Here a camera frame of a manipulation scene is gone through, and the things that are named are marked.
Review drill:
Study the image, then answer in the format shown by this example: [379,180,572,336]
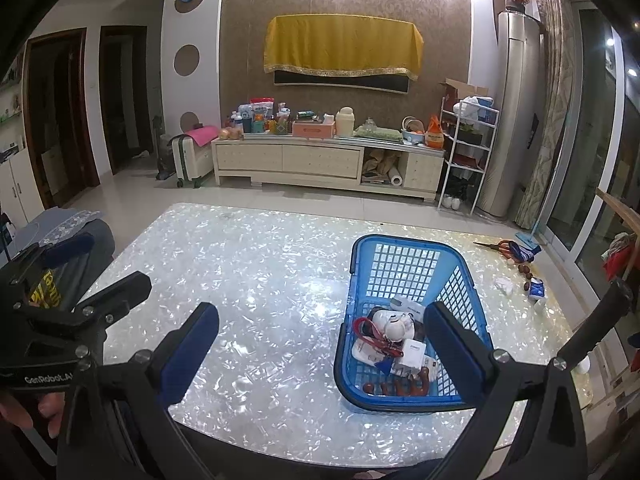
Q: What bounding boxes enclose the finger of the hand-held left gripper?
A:
[7,232,96,286]
[75,271,152,328]

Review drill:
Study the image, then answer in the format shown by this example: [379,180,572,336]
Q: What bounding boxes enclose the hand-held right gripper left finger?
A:
[57,302,221,480]

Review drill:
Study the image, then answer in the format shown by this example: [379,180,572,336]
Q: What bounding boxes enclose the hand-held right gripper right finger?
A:
[424,301,588,480]

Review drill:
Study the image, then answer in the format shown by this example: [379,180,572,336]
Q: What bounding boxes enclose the white charger plug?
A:
[395,340,429,376]

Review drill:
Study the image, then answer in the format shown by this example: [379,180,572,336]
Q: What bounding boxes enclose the white usb stick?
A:
[392,296,427,318]

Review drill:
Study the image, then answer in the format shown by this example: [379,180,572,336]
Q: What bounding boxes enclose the brown wooden massager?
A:
[362,367,431,398]

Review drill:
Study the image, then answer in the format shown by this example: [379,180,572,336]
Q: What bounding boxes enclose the red strap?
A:
[355,317,401,356]

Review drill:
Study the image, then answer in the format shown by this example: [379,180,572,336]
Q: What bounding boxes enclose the white remote control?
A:
[350,341,388,367]

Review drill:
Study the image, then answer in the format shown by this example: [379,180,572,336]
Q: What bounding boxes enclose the blue plastic basket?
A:
[334,234,495,413]

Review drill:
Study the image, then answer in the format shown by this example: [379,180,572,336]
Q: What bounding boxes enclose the person's left hand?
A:
[0,390,66,439]

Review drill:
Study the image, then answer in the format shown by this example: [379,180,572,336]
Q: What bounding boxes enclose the black garment yellow print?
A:
[27,269,63,311]

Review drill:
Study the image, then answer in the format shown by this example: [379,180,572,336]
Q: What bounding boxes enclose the white cabinet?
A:
[0,145,46,231]

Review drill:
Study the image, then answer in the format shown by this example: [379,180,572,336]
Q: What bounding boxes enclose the blue striped sock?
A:
[507,241,538,263]

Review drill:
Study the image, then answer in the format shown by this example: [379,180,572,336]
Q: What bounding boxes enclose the dark wooden door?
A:
[97,25,153,176]
[22,27,101,211]

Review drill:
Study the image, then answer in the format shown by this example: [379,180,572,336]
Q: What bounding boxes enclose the blue flat mop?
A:
[515,210,551,256]

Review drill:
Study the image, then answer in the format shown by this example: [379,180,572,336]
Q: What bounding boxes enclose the dark upright appliance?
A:
[151,115,176,181]

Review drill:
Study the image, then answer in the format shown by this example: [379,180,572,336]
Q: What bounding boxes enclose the black cylindrical bar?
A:
[555,277,637,368]

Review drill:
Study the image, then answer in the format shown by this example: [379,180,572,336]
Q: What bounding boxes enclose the cream suitcase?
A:
[171,132,213,188]

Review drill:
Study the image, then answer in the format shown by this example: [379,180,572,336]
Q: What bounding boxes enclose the pink cloth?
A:
[182,125,221,147]

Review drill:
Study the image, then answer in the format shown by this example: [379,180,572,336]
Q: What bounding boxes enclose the red clothes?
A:
[602,232,640,281]

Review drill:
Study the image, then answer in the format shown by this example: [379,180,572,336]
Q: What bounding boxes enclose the brown paper bags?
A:
[361,152,398,183]

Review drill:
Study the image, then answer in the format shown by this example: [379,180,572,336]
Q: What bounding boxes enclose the white metal shelf rack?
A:
[437,100,501,216]

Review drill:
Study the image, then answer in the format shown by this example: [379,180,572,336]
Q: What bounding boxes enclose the orange bag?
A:
[425,114,446,150]

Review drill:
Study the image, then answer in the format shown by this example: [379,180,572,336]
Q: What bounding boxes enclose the wooden rack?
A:
[595,187,640,271]

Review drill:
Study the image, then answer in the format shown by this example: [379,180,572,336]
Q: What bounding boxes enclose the cluster of bottles and packets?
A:
[225,97,293,136]

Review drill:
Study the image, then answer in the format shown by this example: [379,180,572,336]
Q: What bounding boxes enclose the cream television cabinet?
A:
[211,135,447,203]

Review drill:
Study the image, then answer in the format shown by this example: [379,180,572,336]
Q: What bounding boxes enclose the white plastic bag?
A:
[452,95,501,123]

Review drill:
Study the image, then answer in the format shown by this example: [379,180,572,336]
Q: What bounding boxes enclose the standing air conditioner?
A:
[475,10,543,221]

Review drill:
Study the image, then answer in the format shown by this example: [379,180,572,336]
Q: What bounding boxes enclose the cream lidded bin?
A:
[335,106,356,137]

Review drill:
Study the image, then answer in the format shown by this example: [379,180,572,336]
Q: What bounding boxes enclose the pink tissue box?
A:
[291,121,335,138]

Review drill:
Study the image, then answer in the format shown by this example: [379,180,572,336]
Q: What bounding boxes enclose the glass sliding door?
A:
[545,0,640,311]

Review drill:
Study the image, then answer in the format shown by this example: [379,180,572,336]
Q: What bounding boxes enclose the patterned curtain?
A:
[512,0,583,231]

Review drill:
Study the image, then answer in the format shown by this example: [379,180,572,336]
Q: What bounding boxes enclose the cardboard box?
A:
[438,77,490,111]

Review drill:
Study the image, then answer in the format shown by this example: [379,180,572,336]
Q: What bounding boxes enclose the black television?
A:
[272,69,411,95]

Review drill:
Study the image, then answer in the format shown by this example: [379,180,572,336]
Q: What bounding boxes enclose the yellow television cover cloth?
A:
[263,14,425,81]

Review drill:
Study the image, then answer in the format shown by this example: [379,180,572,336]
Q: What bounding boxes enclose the orange handled scissors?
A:
[472,240,523,261]

